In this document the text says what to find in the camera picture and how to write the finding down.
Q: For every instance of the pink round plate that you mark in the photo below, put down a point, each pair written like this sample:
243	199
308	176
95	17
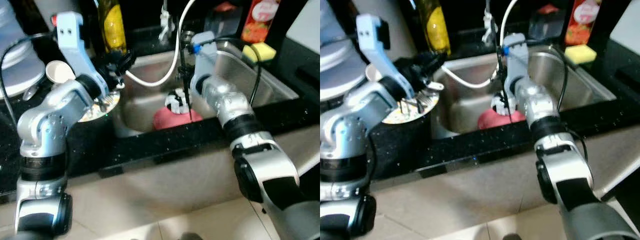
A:
172	121
495	122

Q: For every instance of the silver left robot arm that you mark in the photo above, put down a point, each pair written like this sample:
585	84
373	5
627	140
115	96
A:
345	135
45	130

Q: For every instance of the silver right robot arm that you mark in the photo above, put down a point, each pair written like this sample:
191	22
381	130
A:
260	155
565	160

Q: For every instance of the thin black rod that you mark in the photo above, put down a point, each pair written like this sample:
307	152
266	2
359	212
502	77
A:
506	85
186	80

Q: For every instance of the yellow liquid bottle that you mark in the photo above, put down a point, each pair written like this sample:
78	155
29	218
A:
113	27
436	27

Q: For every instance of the silver fork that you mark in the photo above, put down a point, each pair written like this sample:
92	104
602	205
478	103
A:
104	105
412	105

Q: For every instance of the white cup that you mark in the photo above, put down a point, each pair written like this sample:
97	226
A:
59	72
372	74

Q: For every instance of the patterned round plate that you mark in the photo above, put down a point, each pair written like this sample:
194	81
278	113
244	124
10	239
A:
102	111
410	116

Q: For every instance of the white faucet fitting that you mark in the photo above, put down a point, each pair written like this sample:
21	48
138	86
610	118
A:
490	22
166	20

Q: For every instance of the large pale water jug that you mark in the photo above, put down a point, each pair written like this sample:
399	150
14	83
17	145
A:
20	60
337	55

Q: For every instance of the stainless steel sink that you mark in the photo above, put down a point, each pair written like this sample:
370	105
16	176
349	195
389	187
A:
587	82
270	80

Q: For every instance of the clear container with red top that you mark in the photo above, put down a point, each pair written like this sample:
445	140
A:
547	22
224	20

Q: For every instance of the yellow sponge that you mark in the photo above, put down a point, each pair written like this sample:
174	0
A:
581	54
261	52

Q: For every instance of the red peach drink carton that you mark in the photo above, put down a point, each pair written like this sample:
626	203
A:
260	22
584	22

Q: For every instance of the white appliance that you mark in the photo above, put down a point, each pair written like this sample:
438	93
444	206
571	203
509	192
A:
627	32
307	25

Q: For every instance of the light blue left wrist camera mount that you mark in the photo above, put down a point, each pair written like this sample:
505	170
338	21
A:
377	50
75	45

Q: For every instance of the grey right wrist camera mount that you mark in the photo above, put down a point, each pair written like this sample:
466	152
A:
514	62
202	60

